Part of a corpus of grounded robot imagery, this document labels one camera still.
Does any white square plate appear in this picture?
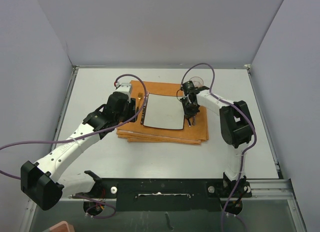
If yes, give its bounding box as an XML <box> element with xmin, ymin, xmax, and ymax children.
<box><xmin>143</xmin><ymin>94</ymin><xmax>185</xmax><ymax>130</ymax></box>

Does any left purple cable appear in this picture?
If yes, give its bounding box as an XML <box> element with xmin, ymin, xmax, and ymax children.
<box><xmin>0</xmin><ymin>73</ymin><xmax>148</xmax><ymax>219</ymax></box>

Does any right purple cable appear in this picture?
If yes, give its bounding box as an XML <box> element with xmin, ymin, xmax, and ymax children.
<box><xmin>180</xmin><ymin>63</ymin><xmax>257</xmax><ymax>232</ymax></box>

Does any orange cloth napkin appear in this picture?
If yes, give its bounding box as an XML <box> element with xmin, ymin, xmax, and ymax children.
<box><xmin>116</xmin><ymin>80</ymin><xmax>209</xmax><ymax>144</ymax></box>

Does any gold fork green handle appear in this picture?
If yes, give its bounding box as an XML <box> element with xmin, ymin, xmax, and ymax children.
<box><xmin>137</xmin><ymin>92</ymin><xmax>143</xmax><ymax>101</ymax></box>

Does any silver fork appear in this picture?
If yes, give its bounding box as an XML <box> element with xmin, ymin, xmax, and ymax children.
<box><xmin>140</xmin><ymin>93</ymin><xmax>149</xmax><ymax>125</ymax></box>

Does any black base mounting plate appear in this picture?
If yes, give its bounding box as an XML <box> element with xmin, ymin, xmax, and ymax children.
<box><xmin>81</xmin><ymin>178</ymin><xmax>252</xmax><ymax>212</ymax></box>

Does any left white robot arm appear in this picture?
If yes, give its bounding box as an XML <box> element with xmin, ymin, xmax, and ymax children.
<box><xmin>20</xmin><ymin>90</ymin><xmax>136</xmax><ymax>210</ymax></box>

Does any pink box corner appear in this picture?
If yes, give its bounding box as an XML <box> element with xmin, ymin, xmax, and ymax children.
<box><xmin>49</xmin><ymin>221</ymin><xmax>75</xmax><ymax>232</ymax></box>

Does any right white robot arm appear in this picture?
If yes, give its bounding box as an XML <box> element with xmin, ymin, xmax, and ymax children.
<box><xmin>179</xmin><ymin>81</ymin><xmax>254</xmax><ymax>196</ymax></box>

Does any purple cable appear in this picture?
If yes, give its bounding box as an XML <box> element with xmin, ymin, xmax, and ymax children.
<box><xmin>180</xmin><ymin>63</ymin><xmax>257</xmax><ymax>232</ymax></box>
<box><xmin>0</xmin><ymin>73</ymin><xmax>148</xmax><ymax>219</ymax></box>

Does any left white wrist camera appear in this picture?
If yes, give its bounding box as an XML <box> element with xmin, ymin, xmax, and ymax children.
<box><xmin>115</xmin><ymin>82</ymin><xmax>133</xmax><ymax>97</ymax></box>

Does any clear drinking glass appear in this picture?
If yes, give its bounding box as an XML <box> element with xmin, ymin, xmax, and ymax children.
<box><xmin>189</xmin><ymin>76</ymin><xmax>204</xmax><ymax>88</ymax></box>

